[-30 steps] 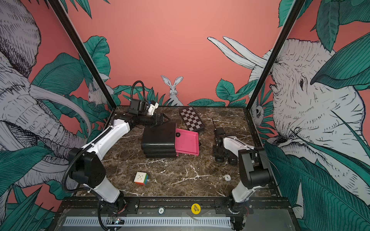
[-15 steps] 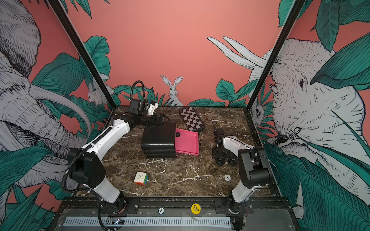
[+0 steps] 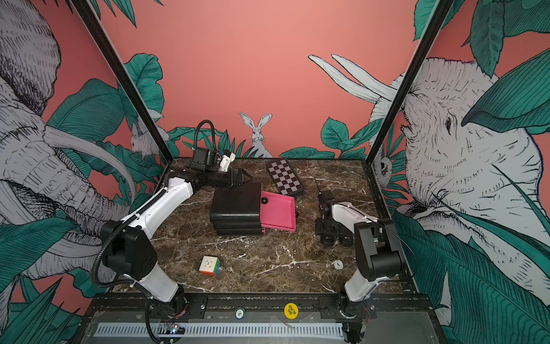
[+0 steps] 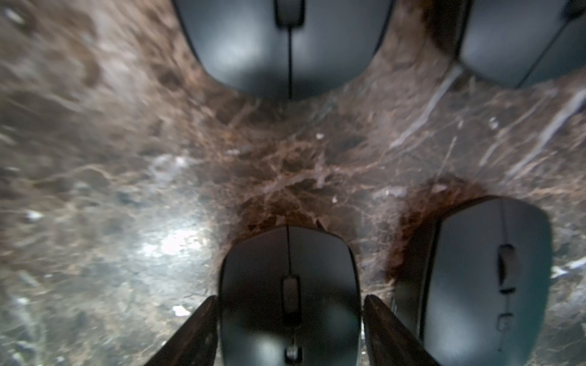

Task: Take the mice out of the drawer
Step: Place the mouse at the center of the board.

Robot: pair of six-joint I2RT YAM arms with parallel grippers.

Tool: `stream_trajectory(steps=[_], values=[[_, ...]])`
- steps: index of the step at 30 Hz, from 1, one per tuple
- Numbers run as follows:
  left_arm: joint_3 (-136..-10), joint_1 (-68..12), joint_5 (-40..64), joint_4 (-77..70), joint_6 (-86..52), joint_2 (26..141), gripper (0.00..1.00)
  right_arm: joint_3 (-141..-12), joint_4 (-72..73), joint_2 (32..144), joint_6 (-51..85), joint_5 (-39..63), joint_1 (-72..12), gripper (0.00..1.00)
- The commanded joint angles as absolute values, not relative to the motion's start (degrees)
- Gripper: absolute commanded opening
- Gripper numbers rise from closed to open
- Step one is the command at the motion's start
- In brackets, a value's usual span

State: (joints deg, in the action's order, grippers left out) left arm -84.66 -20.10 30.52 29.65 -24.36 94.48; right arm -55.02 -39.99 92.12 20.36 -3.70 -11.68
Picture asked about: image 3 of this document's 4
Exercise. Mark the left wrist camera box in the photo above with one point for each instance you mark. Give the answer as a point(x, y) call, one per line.
point(205, 159)

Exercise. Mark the white ribbed strip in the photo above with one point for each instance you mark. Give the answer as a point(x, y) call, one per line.
point(220, 329)

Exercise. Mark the black frame post left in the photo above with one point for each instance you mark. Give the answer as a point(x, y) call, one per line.
point(94, 27)

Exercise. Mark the pink drawer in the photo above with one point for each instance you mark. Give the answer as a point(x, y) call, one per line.
point(277, 212)

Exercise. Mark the red white chess board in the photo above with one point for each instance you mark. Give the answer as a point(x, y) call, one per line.
point(285, 178)

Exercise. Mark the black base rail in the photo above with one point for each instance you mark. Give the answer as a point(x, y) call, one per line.
point(327, 305)

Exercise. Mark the black drawer cabinet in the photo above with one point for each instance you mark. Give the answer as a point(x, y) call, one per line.
point(236, 211)

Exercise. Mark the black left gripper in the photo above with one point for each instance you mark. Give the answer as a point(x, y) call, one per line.
point(238, 181)

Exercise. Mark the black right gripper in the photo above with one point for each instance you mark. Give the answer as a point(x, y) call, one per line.
point(319, 227)

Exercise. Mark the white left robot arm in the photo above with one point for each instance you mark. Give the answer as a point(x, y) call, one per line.
point(127, 254)

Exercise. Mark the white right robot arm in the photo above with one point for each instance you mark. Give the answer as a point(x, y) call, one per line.
point(377, 248)

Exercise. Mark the colourful puzzle cube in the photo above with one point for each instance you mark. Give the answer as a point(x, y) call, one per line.
point(210, 265)

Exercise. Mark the black frame post right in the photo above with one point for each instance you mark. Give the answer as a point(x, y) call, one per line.
point(432, 29)

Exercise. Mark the yellow round sticker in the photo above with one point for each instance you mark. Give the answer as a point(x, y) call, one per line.
point(291, 311)

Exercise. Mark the black frame post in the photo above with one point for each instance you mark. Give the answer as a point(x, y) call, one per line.
point(94, 27)
point(432, 29)

